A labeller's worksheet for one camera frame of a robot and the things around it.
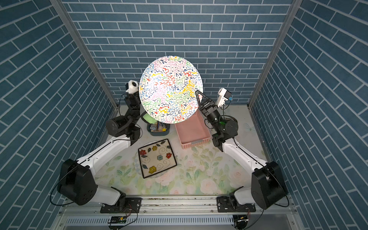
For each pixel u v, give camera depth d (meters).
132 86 0.56
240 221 0.70
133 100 0.52
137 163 0.88
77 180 0.42
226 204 0.73
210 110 0.55
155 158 0.90
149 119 0.54
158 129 1.02
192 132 1.00
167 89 0.52
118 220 0.72
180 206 0.75
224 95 0.58
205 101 0.58
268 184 0.42
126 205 0.71
